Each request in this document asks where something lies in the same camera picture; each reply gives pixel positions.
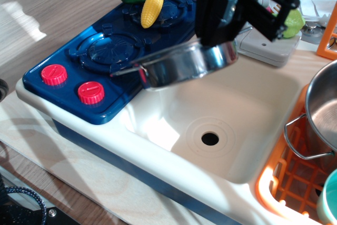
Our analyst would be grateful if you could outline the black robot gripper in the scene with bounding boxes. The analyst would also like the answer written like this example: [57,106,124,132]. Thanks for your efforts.
[195,0,300,47]

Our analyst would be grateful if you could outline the shallow stainless steel pan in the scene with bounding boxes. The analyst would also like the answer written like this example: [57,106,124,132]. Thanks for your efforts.
[110,40,238,90]

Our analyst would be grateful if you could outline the cream toy kitchen sink unit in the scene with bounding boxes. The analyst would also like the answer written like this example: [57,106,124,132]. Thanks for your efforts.
[16,42,329,224]

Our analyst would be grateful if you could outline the red stove knob right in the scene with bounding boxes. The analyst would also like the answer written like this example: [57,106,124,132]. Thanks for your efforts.
[77,81,105,105]

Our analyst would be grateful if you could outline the red stove knob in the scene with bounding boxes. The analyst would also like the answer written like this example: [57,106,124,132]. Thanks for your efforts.
[41,64,68,86]
[77,81,105,105]

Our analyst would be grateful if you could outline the blue toy stove top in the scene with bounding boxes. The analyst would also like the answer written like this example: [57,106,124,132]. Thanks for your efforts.
[22,0,196,125]

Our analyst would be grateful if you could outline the red stove knob left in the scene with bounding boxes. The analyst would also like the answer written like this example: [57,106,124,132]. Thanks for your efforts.
[41,64,68,86]

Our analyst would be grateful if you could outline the grey plastic faucet base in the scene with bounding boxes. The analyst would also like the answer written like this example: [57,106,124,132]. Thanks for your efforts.
[235,23,302,67]

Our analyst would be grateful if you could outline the yellow toy corn cob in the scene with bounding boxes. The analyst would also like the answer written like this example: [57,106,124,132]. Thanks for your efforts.
[141,0,164,29]

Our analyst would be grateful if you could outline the light green toy vegetable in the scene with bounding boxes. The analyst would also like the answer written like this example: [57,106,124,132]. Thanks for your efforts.
[283,9,305,38]

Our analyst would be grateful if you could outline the large stainless steel pot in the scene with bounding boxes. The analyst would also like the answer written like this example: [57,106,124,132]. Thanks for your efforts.
[284,60,336,160]

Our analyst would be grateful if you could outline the orange plastic dish rack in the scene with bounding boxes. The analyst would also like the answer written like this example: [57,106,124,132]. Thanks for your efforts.
[255,82,337,225]

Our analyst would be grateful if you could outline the teal plastic cup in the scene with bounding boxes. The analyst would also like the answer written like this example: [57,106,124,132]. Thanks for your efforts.
[316,170,336,224]

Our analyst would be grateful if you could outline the black braided cable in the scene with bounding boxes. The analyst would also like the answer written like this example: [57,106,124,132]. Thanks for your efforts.
[0,185,47,224]

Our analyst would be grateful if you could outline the black metal bracket with screw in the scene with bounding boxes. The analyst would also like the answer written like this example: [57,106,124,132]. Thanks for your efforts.
[1,205,80,225]

